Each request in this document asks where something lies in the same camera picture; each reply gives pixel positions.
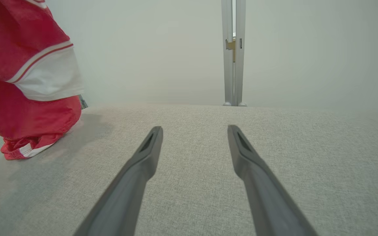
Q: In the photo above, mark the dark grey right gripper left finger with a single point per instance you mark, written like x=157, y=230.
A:
x=133, y=183

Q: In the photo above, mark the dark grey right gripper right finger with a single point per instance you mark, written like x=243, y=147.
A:
x=261, y=190

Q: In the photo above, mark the red Bulls 23 jersey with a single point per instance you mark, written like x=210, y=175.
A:
x=15, y=46

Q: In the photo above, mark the grey partition post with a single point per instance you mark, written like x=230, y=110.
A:
x=228, y=65

